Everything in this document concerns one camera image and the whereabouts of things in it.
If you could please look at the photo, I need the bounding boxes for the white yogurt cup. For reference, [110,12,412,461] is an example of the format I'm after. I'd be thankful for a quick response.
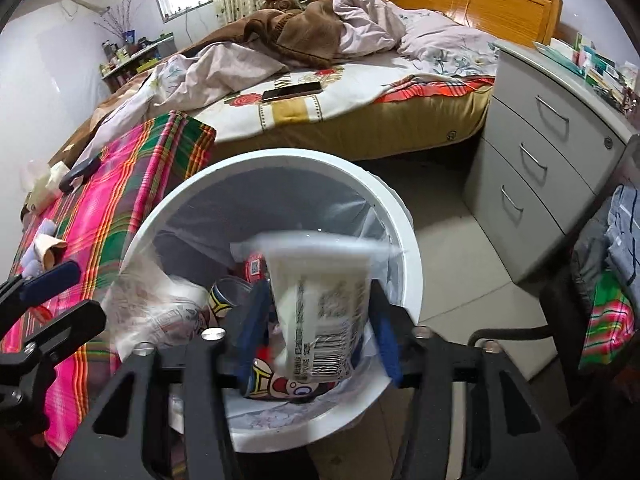
[250,231,399,382]

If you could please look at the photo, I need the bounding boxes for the white trash bin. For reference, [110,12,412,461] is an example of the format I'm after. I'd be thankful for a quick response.
[126,148,423,453]

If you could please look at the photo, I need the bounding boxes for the crumpled cream paper bag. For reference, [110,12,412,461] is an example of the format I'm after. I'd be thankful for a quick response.
[32,233,67,271]

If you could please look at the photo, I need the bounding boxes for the crumpled printed paper wrapper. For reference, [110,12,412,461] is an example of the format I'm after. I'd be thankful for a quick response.
[102,252,218,360]

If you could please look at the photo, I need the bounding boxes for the red strawberry milk carton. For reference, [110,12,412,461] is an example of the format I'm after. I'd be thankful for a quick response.
[244,252,267,284]

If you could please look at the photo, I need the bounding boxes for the white foam fruit net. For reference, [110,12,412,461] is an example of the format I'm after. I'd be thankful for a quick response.
[36,218,58,236]

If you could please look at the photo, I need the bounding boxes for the colourful plaid bed cloth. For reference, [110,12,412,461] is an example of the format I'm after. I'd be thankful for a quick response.
[16,110,216,454]

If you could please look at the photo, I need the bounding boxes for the dark blue glasses case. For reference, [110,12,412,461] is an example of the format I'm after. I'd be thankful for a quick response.
[58,155,102,195]

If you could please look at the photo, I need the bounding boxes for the tissue pack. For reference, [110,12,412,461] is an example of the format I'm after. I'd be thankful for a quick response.
[21,159,70,214]

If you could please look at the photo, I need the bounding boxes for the clothes pile on chair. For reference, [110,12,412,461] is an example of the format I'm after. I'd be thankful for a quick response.
[570,185,639,370]

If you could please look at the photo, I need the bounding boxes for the floral bed sheet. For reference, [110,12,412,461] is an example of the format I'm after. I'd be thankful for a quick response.
[193,52,495,162]

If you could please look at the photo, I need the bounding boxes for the black smartphone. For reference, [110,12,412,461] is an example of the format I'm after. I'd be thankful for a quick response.
[262,81,323,103]

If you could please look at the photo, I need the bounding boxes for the light floral duvet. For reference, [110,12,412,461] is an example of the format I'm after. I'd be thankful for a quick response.
[78,0,499,162]

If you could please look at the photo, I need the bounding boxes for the grey drawer cabinet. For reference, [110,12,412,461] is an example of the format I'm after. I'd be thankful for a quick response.
[463,40,639,283]

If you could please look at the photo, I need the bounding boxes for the cluttered shelf desk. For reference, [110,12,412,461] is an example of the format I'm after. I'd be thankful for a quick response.
[100,32,177,93]

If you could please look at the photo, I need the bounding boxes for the dried branches in vase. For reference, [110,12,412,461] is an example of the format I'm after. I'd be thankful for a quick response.
[96,0,134,42]

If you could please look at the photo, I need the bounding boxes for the wooden headboard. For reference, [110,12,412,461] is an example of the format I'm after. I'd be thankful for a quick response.
[390,0,563,47]

